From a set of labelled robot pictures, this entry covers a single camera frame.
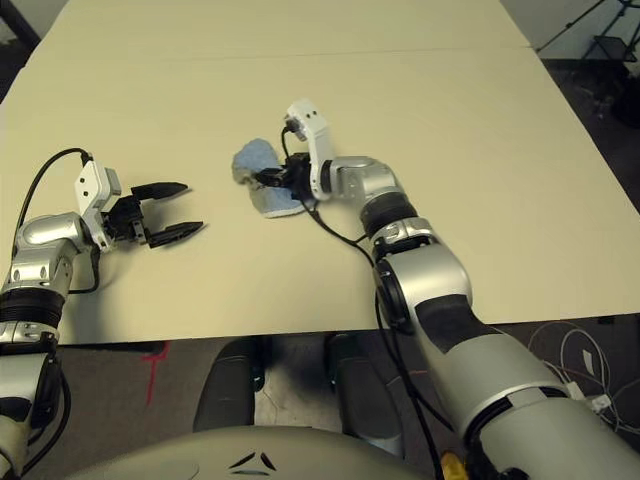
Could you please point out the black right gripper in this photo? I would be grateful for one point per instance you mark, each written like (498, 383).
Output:
(299, 175)

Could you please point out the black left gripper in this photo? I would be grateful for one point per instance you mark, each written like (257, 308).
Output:
(125, 222)

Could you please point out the light blue terry rag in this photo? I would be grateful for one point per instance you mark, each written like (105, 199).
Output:
(252, 155)

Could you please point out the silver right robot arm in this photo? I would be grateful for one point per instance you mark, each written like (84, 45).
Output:
(435, 280)

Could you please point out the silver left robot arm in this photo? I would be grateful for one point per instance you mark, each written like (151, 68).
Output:
(40, 240)

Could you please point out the dark grey robot left leg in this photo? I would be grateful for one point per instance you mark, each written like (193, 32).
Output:
(230, 390)

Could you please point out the dark grey robot leg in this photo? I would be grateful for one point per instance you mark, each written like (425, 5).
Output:
(365, 395)
(230, 390)

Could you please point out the black foam floor mat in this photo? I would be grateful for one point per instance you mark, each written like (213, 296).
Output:
(10, 65)

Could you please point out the dark grey robot right leg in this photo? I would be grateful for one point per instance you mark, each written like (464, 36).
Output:
(365, 395)

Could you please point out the grey robot torso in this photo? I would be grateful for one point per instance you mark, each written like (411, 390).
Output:
(250, 452)

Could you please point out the black tripod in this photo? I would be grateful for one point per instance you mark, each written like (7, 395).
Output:
(567, 29)

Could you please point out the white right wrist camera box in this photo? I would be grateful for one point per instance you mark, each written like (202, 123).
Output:
(317, 135)

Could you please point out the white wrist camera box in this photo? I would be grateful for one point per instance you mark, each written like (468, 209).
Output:
(317, 135)
(90, 190)

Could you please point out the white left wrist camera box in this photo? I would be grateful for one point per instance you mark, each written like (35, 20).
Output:
(90, 190)

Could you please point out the black metal table frame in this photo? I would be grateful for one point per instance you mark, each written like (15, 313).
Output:
(20, 20)

